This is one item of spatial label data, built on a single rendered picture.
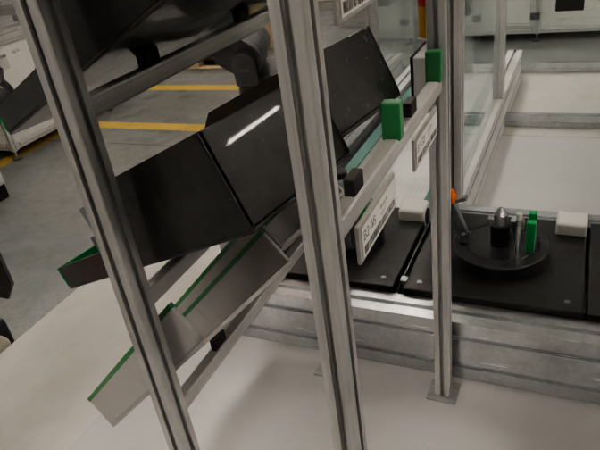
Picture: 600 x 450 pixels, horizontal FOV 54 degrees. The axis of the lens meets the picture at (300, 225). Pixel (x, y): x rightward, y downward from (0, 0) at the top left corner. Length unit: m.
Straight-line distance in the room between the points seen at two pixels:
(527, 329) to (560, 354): 0.05
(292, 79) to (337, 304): 0.14
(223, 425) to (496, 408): 0.37
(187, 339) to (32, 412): 0.55
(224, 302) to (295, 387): 0.28
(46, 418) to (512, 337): 0.68
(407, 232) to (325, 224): 0.68
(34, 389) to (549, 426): 0.77
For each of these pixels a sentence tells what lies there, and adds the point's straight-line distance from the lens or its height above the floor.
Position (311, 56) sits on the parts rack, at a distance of 0.31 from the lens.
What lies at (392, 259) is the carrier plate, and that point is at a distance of 0.95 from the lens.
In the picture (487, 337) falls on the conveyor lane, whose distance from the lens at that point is 0.85.
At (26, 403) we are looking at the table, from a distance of 1.05.
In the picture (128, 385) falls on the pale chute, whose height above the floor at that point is 1.08.
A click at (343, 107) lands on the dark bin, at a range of 0.53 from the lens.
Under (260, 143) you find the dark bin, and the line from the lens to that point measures 0.41.
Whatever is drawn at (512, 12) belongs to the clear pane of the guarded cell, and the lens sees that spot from 2.19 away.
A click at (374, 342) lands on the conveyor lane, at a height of 0.90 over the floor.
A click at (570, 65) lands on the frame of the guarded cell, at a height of 0.88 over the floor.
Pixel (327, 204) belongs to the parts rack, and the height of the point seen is 1.34.
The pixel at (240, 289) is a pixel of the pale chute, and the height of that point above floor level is 1.13.
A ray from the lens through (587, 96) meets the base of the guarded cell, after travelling 1.98.
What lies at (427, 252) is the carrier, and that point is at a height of 0.97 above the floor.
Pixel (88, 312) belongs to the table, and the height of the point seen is 0.86.
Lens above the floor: 1.49
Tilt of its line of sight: 29 degrees down
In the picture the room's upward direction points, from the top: 9 degrees counter-clockwise
